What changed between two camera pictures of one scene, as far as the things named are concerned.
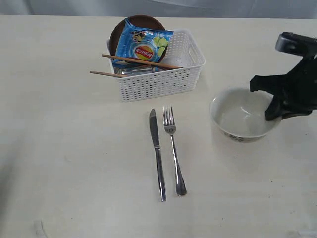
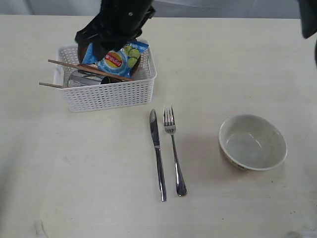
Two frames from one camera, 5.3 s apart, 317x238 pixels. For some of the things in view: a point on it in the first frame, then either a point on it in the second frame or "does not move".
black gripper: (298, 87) → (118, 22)
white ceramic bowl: (240, 114) → (252, 142)
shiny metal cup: (129, 71) → (79, 77)
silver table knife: (154, 133) does not move
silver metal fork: (169, 125) does not move
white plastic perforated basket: (184, 49) → (85, 97)
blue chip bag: (140, 44) → (122, 62)
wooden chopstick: (109, 74) → (51, 85)
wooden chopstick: (141, 61) → (90, 68)
